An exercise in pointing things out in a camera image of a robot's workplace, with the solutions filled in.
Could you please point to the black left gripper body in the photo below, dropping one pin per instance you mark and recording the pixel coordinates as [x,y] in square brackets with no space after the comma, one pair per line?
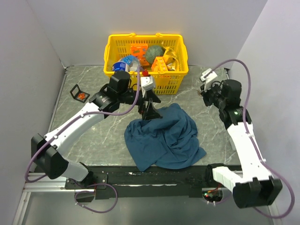
[141,107]

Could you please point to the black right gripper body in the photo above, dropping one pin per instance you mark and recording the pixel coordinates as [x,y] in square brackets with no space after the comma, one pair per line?
[212,96]

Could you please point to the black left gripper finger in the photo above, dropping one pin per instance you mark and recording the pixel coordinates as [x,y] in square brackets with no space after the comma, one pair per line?
[154,113]
[151,96]

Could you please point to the blue t-shirt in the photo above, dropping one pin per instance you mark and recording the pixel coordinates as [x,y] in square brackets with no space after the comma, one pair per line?
[169,142]

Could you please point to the orange leaf brooch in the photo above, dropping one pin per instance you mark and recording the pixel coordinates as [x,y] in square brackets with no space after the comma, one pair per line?
[81,96]

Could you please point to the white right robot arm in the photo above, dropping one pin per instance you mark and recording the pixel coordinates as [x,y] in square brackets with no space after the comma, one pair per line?
[256,186]

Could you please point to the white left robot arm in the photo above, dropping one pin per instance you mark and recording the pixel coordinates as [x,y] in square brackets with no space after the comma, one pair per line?
[47,151]

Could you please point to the orange cracker box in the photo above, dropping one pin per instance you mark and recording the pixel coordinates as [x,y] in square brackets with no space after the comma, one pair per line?
[159,65]

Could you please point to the yellow snack bag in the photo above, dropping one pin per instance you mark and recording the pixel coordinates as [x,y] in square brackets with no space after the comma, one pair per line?
[171,59]

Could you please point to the green avocado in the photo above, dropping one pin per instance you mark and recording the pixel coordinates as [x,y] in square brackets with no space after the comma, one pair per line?
[153,52]

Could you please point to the orange snack box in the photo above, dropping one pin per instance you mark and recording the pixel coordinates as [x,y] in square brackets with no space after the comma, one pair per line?
[139,52]

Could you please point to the black left stand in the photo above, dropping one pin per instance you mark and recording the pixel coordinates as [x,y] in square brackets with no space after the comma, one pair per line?
[75,91]

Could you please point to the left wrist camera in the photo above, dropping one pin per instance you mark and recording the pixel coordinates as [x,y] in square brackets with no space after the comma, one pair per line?
[147,82]

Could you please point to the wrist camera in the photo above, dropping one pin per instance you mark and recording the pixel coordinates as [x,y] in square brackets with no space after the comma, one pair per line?
[207,78]
[147,82]

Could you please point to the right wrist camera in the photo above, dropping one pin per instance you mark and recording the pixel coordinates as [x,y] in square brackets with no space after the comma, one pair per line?
[207,78]

